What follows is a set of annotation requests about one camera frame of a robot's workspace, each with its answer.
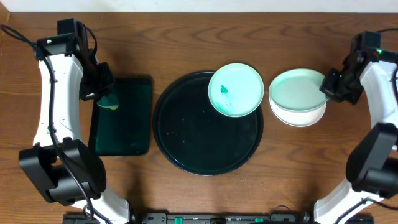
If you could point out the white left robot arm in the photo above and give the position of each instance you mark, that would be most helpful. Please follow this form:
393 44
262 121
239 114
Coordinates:
59 164

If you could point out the mint green plate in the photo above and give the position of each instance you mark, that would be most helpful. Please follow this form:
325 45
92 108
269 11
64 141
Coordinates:
298 90
235 90

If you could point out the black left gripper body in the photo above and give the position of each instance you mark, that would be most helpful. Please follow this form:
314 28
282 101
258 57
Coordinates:
95 90

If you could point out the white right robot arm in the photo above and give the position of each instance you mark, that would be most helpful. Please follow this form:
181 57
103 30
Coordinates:
371 174

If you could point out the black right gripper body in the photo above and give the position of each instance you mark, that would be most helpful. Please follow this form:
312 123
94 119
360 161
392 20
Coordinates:
344 83

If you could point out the black rectangular tray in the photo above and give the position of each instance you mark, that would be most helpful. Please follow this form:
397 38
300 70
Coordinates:
126 130

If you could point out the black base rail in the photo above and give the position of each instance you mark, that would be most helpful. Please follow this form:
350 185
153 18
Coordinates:
163 218

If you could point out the mint green plate front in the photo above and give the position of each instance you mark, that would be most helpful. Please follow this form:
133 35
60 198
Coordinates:
298 90

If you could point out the white plate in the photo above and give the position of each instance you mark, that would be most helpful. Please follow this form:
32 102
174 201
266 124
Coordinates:
297 119

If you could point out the green scouring sponge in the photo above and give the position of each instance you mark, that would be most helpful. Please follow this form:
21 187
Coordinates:
109 101

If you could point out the black round tray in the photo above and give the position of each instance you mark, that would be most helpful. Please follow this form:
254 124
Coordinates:
198 139

